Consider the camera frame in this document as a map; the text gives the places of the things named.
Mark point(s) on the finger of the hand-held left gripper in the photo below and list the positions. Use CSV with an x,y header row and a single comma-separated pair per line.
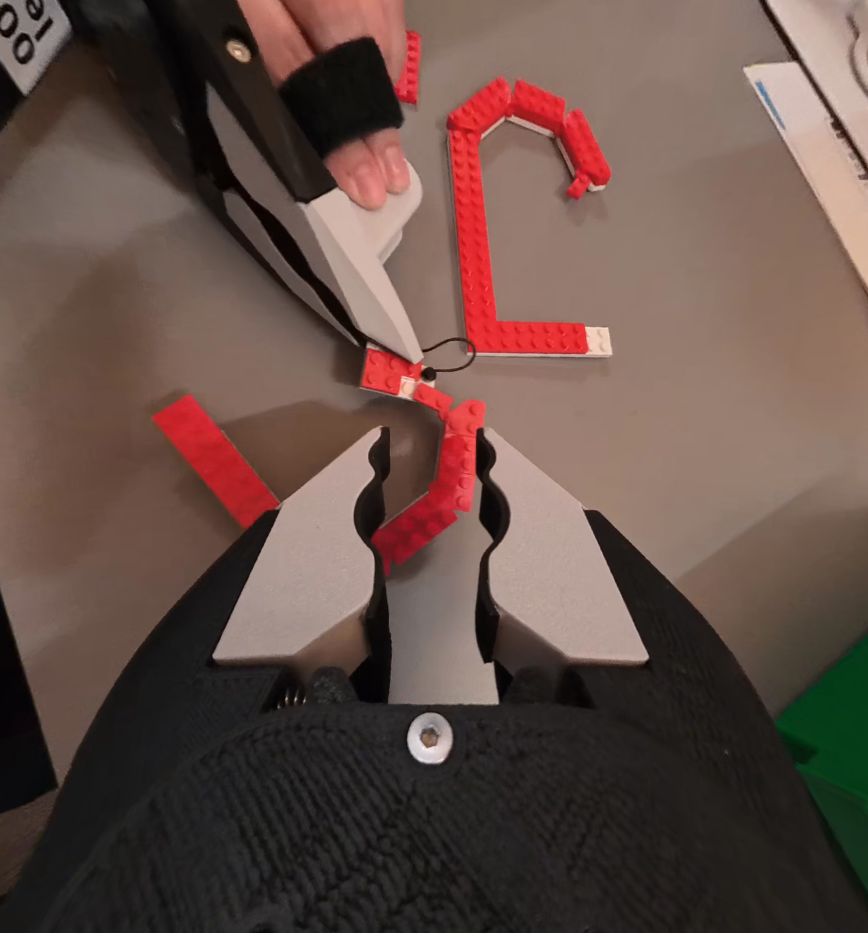
x,y
266,248
354,255

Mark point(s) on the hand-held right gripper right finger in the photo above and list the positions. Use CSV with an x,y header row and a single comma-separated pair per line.
x,y
550,576

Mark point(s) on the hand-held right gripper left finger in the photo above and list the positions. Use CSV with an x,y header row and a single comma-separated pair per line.
x,y
310,568

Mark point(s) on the hooked red lego frame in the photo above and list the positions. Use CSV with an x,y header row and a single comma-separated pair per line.
x,y
470,240

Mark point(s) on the curved red lego assembly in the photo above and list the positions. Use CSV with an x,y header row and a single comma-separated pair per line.
x,y
463,452

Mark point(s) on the long red lego plate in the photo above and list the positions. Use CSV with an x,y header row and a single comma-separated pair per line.
x,y
208,452

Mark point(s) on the small red lego plate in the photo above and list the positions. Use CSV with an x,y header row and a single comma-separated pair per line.
x,y
408,73

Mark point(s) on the person's left hand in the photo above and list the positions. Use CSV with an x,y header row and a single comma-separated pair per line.
x,y
332,25

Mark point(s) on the green plastic box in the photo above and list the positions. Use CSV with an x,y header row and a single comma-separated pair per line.
x,y
857,729

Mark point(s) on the white booklet with blue stripe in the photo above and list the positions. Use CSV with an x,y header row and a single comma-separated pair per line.
x,y
795,131

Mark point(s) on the glossy printed instruction sheet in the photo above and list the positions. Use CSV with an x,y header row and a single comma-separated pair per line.
x,y
828,44

